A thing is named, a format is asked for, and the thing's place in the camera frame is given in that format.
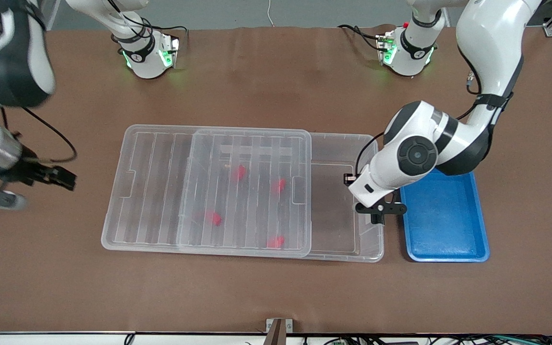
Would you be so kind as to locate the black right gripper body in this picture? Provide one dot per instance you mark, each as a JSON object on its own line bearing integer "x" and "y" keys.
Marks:
{"x": 26, "y": 171}

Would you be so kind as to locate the clear plastic box lid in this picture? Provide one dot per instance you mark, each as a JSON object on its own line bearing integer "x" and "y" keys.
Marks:
{"x": 156, "y": 191}

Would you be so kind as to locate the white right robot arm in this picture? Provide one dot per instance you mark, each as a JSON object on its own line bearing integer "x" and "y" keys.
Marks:
{"x": 12, "y": 57}

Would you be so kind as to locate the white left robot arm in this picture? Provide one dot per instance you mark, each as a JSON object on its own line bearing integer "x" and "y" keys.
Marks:
{"x": 491, "y": 43}

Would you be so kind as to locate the clear plastic storage box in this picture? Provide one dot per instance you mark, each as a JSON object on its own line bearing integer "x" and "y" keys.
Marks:
{"x": 333, "y": 211}

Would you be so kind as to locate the red block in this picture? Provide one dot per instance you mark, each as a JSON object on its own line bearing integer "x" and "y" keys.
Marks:
{"x": 278, "y": 186}
{"x": 276, "y": 241}
{"x": 239, "y": 173}
{"x": 213, "y": 218}

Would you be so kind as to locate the blue plastic tray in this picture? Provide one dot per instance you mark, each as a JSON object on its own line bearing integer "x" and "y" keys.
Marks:
{"x": 443, "y": 225}

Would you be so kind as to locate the brown table mat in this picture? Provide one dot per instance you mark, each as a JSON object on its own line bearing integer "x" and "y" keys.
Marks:
{"x": 276, "y": 297}

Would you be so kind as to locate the metal table bracket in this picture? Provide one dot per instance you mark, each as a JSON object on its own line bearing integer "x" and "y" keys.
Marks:
{"x": 279, "y": 327}

